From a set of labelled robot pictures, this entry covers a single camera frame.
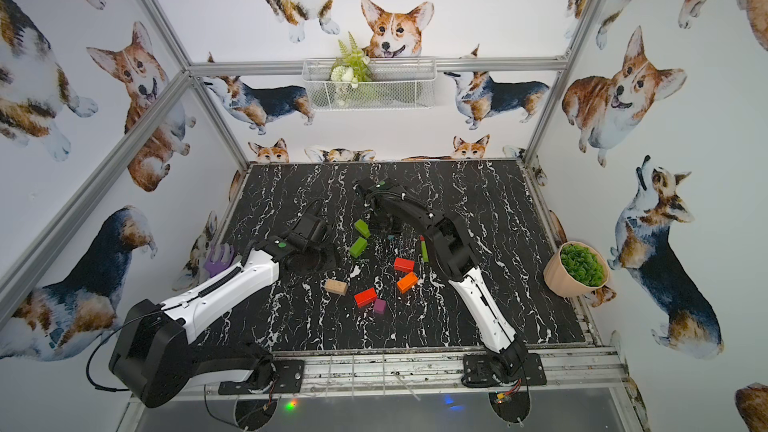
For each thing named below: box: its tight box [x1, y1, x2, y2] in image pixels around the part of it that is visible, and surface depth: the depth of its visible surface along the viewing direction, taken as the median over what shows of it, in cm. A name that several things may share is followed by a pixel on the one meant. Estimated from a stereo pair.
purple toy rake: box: [205, 245, 235, 277], surface depth 94 cm
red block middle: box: [394, 257, 415, 273], surface depth 94 cm
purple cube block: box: [374, 298, 387, 315], surface depth 87 cm
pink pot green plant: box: [544, 241, 610, 297], surface depth 82 cm
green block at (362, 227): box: [354, 219, 371, 238], surface depth 102 cm
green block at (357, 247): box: [349, 237, 367, 259], surface depth 97 cm
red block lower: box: [354, 287, 377, 308], surface depth 87 cm
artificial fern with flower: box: [330, 31, 373, 89], surface depth 85 cm
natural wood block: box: [325, 278, 348, 296], surface depth 88 cm
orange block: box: [396, 271, 419, 294], surface depth 90 cm
